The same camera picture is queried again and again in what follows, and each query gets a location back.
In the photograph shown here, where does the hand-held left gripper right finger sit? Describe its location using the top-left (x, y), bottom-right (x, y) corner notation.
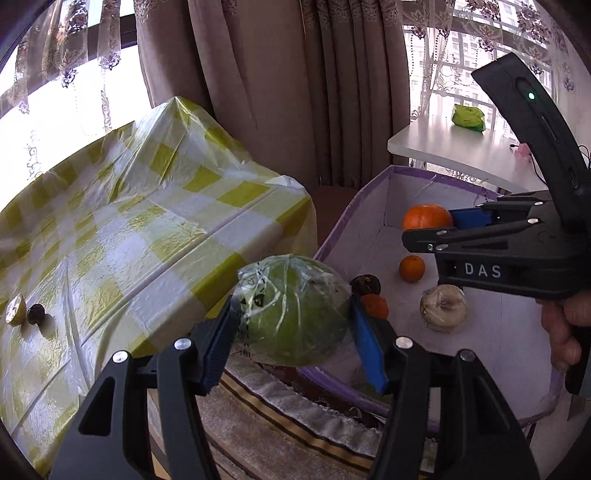
top-left (348, 293), bottom-right (541, 480)

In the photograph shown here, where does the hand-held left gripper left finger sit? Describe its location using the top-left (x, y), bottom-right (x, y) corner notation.
top-left (48, 295), bottom-right (243, 480)

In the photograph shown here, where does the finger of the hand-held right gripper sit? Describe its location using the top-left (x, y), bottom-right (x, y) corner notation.
top-left (448, 194), bottom-right (552, 230)
top-left (401, 217), bottom-right (548, 254)

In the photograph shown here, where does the orange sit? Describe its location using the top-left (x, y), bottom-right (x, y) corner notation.
top-left (360, 294), bottom-right (389, 320)
top-left (399, 255), bottom-right (426, 283)
top-left (403, 203), bottom-right (454, 232)

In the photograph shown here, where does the pale half fruit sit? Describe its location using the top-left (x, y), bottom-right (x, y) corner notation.
top-left (419, 284), bottom-right (468, 330)

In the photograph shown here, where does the green half fruit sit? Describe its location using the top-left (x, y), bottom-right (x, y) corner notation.
top-left (233, 255), bottom-right (354, 367)

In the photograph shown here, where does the purple cardboard box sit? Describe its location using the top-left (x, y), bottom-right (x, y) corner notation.
top-left (295, 164), bottom-right (566, 428)

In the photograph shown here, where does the person's right hand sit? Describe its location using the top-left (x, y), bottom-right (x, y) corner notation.
top-left (539, 291), bottom-right (591, 372)

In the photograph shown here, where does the white table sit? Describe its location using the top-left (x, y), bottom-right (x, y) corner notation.
top-left (387, 113), bottom-right (550, 195)

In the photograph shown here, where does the green plastic bag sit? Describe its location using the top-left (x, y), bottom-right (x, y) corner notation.
top-left (451, 103), bottom-right (486, 133)

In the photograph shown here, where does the yellow checked plastic tablecloth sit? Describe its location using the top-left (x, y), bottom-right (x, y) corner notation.
top-left (0, 95), bottom-right (318, 478)

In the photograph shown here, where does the sheer lace curtain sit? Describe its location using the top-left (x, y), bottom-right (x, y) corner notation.
top-left (402, 0), bottom-right (578, 176)
top-left (0, 0), bottom-right (139, 185)

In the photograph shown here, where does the wrapped yellow half fruit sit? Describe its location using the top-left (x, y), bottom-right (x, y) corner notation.
top-left (4, 294), bottom-right (27, 328)

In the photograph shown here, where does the brown curtain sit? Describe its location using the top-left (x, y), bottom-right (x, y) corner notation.
top-left (134, 0), bottom-right (411, 190)

